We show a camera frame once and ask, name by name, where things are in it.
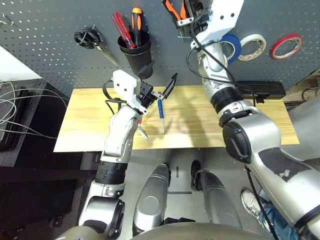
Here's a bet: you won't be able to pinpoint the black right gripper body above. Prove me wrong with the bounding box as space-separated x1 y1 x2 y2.
176 0 213 38

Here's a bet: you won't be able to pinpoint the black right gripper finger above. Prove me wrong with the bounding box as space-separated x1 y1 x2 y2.
184 0 195 20

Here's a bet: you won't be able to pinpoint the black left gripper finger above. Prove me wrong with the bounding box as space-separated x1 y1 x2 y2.
162 72 179 101
136 60 155 80

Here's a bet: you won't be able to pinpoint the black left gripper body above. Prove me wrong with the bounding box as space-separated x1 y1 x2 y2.
136 79 166 108

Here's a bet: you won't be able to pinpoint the orange handled pliers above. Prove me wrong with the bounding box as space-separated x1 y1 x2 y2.
163 0 191 21

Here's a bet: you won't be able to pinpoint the small blue screwdriver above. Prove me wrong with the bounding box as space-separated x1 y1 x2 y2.
157 99 166 135

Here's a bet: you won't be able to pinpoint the red handled scissors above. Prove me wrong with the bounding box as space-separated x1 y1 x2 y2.
136 119 150 142

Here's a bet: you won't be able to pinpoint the blue tape roll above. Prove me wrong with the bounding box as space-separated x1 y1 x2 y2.
221 33 243 65

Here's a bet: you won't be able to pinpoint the dark grey metal pegboard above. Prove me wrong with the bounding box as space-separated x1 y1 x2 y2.
0 0 320 98

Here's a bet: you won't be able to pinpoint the small metal pegboard hook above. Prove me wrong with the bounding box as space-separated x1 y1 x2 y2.
0 13 15 27

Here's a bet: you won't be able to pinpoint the black cup holder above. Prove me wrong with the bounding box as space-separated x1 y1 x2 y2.
117 31 154 80

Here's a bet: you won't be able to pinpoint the orange black screwdriver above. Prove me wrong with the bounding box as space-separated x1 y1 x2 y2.
131 7 144 47

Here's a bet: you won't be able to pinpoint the white tape roll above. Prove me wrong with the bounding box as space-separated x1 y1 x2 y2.
237 34 267 62

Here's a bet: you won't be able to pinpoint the red tape roll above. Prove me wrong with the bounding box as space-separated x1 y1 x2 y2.
269 33 304 60

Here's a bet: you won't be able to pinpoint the black plastic case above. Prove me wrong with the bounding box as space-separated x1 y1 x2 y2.
236 80 287 104

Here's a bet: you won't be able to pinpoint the silver robot left leg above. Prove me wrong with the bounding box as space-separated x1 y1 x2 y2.
132 163 172 237

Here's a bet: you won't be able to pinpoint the silver robot leg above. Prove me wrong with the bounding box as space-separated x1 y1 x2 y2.
132 163 172 237
191 159 242 230

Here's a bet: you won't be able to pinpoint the silver robot right leg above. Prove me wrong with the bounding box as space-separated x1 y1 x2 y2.
191 159 242 230

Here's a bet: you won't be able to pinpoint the large grey machine housing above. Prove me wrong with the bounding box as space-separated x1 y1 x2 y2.
284 94 320 161

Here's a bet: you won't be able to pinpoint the white grey sneaker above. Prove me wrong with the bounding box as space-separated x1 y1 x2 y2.
241 189 266 223

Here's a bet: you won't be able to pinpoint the black rolling cabinet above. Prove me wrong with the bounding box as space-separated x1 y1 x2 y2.
0 78 85 236

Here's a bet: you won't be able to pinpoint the grey robot torso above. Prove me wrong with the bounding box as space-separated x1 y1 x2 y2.
53 222 276 240

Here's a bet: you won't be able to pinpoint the blue jeans leg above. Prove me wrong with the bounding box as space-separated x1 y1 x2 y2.
257 203 301 240

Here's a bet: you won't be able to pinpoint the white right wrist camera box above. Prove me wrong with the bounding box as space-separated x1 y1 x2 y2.
191 0 245 50

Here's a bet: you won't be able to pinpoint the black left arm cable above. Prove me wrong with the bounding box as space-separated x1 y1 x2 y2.
101 79 128 113

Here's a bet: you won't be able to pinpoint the red handled screwdriver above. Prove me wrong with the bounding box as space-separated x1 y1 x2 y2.
111 12 136 49

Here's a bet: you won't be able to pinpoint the black handled scissors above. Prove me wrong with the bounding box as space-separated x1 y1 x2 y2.
73 24 118 67

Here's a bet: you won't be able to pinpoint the grey cable bundle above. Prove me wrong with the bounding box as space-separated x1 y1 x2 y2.
0 79 70 141

